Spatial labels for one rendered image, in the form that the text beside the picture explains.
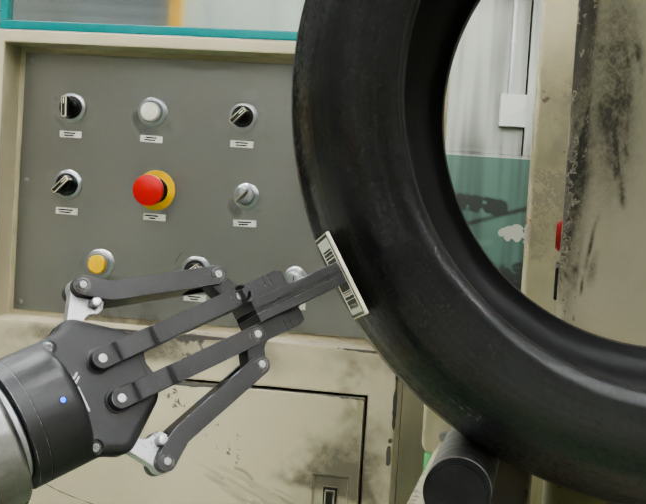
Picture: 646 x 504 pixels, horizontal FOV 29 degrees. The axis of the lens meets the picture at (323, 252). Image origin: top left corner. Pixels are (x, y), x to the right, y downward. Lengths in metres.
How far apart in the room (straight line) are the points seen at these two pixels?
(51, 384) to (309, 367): 0.86
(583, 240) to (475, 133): 8.73
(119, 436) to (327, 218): 0.22
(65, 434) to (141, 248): 0.95
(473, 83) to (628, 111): 8.75
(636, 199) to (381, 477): 0.54
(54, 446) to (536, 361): 0.31
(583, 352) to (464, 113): 8.85
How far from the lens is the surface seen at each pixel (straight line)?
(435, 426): 1.18
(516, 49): 9.98
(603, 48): 1.19
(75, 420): 0.71
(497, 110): 9.93
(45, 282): 1.69
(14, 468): 0.69
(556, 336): 1.08
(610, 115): 1.18
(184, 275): 0.77
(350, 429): 1.54
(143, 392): 0.74
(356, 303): 0.83
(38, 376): 0.71
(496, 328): 0.81
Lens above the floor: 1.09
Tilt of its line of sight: 3 degrees down
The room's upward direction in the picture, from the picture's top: 4 degrees clockwise
